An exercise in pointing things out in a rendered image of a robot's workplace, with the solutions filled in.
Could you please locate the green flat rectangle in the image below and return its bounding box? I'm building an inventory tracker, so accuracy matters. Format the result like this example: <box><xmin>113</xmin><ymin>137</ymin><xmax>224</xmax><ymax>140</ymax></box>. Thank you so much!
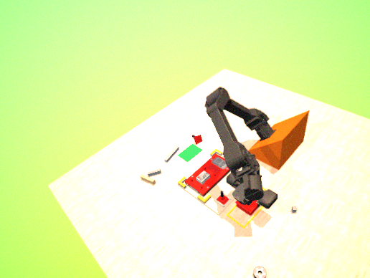
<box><xmin>178</xmin><ymin>144</ymin><xmax>202</xmax><ymax>162</ymax></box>

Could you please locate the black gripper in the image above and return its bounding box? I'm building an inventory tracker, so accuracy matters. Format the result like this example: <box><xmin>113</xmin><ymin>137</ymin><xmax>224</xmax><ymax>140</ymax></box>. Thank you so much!
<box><xmin>226</xmin><ymin>173</ymin><xmax>278</xmax><ymax>209</ymax></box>

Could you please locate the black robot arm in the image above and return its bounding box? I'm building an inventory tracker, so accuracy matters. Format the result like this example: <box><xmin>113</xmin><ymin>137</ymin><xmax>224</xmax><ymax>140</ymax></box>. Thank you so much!
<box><xmin>205</xmin><ymin>87</ymin><xmax>276</xmax><ymax>206</ymax></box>

